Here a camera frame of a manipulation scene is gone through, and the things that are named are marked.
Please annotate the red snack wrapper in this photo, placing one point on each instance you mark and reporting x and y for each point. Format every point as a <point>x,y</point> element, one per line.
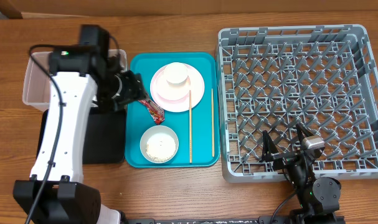
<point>156,112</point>

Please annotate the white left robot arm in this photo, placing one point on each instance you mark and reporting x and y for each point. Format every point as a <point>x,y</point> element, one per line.
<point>82,77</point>

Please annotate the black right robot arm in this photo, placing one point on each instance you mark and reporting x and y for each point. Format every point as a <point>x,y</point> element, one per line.
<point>318,197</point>

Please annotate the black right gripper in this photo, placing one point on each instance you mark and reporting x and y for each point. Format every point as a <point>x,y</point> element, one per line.
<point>268,152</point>

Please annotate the teal plastic tray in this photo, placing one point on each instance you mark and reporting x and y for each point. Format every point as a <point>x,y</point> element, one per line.
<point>138,118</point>

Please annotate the small pink plate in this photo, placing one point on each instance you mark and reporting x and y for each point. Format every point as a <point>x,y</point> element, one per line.
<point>170,91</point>

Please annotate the grey dishwasher rack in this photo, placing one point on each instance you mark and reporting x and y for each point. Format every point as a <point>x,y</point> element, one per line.
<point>273,78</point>

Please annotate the white rice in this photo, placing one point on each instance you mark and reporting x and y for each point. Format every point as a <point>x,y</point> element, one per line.
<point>160,147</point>

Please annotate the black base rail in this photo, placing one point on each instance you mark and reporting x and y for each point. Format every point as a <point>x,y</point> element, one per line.
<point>238,221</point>

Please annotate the white cup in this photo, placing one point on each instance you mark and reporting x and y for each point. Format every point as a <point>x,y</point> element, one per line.
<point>175,73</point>

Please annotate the grey bowl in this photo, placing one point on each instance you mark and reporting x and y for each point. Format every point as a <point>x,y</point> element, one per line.
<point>154,130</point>

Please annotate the black tray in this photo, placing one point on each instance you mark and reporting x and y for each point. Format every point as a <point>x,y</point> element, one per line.
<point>105,137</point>

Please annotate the wooden chopstick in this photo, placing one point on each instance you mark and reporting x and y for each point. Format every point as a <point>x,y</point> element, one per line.
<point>190,126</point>
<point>212,123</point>

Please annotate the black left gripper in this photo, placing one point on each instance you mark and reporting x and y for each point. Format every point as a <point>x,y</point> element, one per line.
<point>133,87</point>

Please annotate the clear plastic bin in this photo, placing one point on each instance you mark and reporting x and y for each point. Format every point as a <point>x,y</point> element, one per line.
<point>36,89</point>

